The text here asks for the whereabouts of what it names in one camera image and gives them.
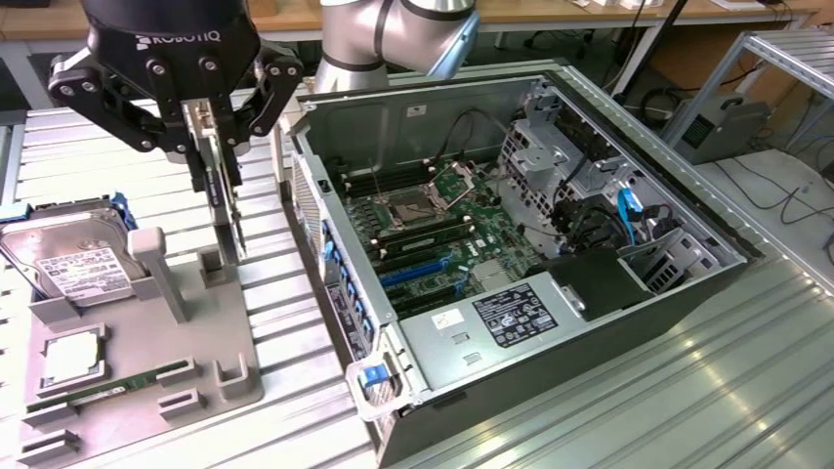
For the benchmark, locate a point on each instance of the black plastic cover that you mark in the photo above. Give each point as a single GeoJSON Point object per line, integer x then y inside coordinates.
{"type": "Point", "coordinates": [586, 283]}

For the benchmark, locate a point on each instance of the grey plastic parts rack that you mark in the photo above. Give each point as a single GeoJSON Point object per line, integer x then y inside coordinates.
{"type": "Point", "coordinates": [143, 352]}

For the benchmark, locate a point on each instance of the thin metal locking lever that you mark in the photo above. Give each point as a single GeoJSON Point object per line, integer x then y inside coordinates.
{"type": "Point", "coordinates": [379, 181]}

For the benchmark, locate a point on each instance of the long wooden desk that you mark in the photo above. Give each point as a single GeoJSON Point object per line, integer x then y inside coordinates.
{"type": "Point", "coordinates": [554, 14]}

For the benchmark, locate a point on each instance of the aluminium slat frame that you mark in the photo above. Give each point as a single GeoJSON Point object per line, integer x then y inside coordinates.
{"type": "Point", "coordinates": [789, 54]}

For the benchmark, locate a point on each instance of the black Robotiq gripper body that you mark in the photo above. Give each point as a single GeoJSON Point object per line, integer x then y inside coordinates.
{"type": "Point", "coordinates": [170, 29]}

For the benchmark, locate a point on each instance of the blue case latch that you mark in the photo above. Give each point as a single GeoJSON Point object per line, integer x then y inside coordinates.
{"type": "Point", "coordinates": [371, 377]}

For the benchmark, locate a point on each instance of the black slanted pole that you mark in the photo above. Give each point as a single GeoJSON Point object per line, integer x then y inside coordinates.
{"type": "Point", "coordinates": [651, 46]}

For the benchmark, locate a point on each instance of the silver CPU chip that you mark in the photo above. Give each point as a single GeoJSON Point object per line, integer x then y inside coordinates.
{"type": "Point", "coordinates": [72, 356]}

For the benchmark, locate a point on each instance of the green motherboard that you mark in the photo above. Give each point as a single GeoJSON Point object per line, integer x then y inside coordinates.
{"type": "Point", "coordinates": [508, 229]}

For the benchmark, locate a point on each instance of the CPU socket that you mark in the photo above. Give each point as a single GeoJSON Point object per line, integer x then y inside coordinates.
{"type": "Point", "coordinates": [410, 212]}

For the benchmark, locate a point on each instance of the silver hard disk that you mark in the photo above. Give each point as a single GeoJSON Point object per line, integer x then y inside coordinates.
{"type": "Point", "coordinates": [72, 259]}

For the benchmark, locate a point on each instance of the bare green RAM stick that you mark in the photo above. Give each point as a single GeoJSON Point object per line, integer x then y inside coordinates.
{"type": "Point", "coordinates": [111, 388]}

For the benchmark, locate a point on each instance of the black fitted RAM stick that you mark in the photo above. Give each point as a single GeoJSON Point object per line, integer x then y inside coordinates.
{"type": "Point", "coordinates": [423, 243]}

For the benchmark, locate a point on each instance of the black graphics card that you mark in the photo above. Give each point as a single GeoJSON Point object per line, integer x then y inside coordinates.
{"type": "Point", "coordinates": [218, 205]}

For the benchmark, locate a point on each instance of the perforated metal drive cage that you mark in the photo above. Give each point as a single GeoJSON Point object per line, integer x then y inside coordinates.
{"type": "Point", "coordinates": [534, 161]}

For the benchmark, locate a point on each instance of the grey tower computer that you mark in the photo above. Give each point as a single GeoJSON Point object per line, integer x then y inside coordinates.
{"type": "Point", "coordinates": [730, 132]}

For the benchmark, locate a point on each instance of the grey power supply unit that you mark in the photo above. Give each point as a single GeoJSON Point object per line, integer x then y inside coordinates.
{"type": "Point", "coordinates": [456, 352]}

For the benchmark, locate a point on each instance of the metal socket cover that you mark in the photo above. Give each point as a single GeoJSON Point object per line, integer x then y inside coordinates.
{"type": "Point", "coordinates": [452, 183]}

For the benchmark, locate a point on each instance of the blue disk carrier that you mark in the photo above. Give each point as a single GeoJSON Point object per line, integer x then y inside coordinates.
{"type": "Point", "coordinates": [13, 213]}

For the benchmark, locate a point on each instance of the blue expansion slot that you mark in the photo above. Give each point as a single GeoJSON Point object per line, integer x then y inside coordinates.
{"type": "Point", "coordinates": [414, 274]}

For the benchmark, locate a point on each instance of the silver disk bay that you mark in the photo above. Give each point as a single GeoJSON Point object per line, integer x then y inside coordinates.
{"type": "Point", "coordinates": [678, 259]}

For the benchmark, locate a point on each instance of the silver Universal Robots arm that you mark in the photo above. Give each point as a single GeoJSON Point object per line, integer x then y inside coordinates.
{"type": "Point", "coordinates": [351, 29]}

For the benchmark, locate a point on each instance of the open black PC case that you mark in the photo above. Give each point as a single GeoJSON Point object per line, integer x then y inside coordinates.
{"type": "Point", "coordinates": [586, 352]}

